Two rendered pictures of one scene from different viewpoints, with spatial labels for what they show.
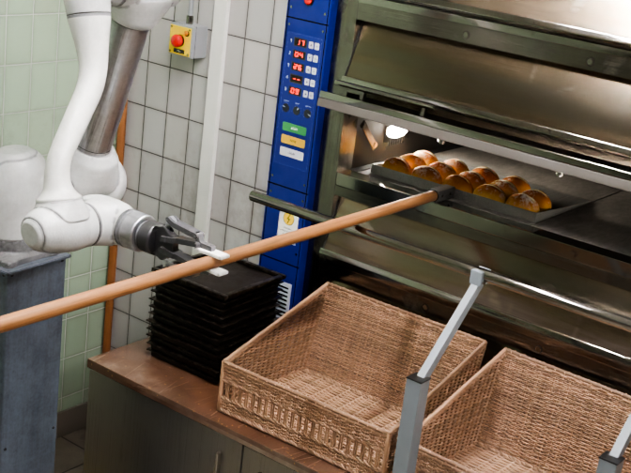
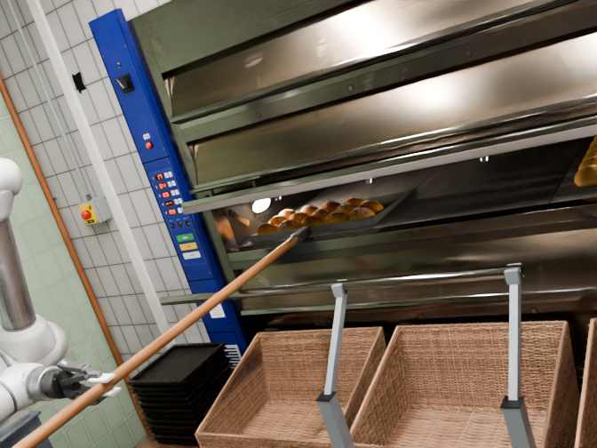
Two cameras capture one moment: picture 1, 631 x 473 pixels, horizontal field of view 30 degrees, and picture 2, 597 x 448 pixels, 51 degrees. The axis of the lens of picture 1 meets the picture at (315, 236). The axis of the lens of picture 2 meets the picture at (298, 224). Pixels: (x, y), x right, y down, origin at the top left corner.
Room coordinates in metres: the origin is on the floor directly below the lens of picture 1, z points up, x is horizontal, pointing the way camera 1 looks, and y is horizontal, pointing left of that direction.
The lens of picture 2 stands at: (0.99, -0.37, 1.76)
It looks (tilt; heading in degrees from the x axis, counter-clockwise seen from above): 13 degrees down; 1
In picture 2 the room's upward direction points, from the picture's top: 18 degrees counter-clockwise
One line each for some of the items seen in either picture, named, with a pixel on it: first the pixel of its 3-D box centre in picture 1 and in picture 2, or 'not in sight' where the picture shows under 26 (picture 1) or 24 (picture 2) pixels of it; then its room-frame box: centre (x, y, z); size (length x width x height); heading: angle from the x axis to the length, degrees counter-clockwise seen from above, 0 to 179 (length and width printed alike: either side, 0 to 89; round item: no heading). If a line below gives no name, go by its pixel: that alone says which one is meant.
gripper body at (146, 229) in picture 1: (161, 240); (65, 383); (2.51, 0.35, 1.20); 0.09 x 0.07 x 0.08; 55
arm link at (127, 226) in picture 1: (137, 231); (48, 383); (2.55, 0.41, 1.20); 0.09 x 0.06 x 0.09; 145
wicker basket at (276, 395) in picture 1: (352, 374); (296, 398); (2.96, -0.15, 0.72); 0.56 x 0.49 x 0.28; 56
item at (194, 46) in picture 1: (187, 39); (94, 211); (3.68, 0.47, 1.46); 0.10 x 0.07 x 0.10; 55
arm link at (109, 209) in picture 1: (100, 219); (19, 385); (2.60, 0.50, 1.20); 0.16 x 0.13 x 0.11; 55
